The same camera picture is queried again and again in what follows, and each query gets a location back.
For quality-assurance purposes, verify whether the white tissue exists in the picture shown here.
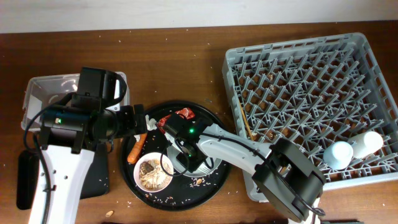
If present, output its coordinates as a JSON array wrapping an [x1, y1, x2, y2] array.
[[145, 114, 157, 131]]

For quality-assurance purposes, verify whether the grey plate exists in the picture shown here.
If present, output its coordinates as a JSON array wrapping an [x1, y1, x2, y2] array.
[[166, 134, 221, 177]]

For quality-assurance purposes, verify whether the orange carrot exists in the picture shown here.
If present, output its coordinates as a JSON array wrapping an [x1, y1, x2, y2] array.
[[127, 133, 147, 164]]

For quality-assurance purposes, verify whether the pink bowl with food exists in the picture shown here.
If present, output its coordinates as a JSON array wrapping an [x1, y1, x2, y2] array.
[[133, 152, 174, 193]]

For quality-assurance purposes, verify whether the red snack wrapper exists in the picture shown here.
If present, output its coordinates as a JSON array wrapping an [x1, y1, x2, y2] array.
[[157, 108, 195, 134]]

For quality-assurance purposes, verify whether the wooden chopstick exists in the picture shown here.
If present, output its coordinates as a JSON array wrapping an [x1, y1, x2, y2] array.
[[238, 103, 254, 141]]

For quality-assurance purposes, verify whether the blue cup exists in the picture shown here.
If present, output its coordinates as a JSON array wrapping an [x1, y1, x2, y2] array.
[[323, 141, 353, 170]]

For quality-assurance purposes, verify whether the white cup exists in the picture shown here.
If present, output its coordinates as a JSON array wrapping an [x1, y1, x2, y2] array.
[[349, 131, 384, 159]]

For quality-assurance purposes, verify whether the white plastic fork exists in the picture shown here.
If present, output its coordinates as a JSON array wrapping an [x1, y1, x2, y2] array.
[[196, 164, 211, 176]]

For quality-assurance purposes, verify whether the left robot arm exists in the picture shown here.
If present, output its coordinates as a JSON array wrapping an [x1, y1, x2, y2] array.
[[29, 67, 147, 223]]

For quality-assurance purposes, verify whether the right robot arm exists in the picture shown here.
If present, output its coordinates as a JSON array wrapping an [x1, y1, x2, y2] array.
[[161, 113, 326, 222]]

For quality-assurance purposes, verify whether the grey dishwasher rack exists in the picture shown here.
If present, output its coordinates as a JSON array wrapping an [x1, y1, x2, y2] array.
[[222, 33, 397, 190]]

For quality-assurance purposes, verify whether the black round tray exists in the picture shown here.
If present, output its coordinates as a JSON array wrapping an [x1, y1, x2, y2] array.
[[119, 100, 231, 211]]

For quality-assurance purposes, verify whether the black rectangular tray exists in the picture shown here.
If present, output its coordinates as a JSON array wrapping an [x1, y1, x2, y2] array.
[[16, 144, 109, 210]]

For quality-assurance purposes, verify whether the clear plastic bin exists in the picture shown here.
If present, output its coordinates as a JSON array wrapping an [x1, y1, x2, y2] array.
[[21, 73, 130, 132]]

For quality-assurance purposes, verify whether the peanut on table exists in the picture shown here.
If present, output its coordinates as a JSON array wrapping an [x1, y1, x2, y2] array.
[[106, 211, 114, 217]]

